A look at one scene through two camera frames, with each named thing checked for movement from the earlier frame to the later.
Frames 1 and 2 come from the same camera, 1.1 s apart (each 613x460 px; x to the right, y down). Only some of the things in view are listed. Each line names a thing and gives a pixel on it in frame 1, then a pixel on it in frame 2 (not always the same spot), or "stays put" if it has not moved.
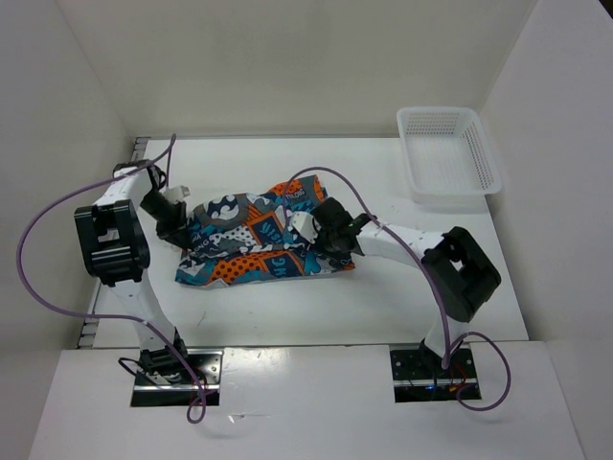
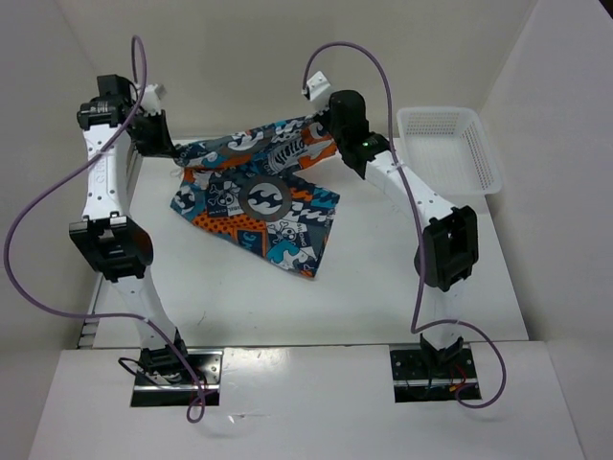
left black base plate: (157, 391) stays put
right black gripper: (335, 254) to (324, 114)
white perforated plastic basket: (448, 156) stays put
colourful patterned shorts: (241, 238) to (241, 186)
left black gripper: (176, 232) to (162, 146)
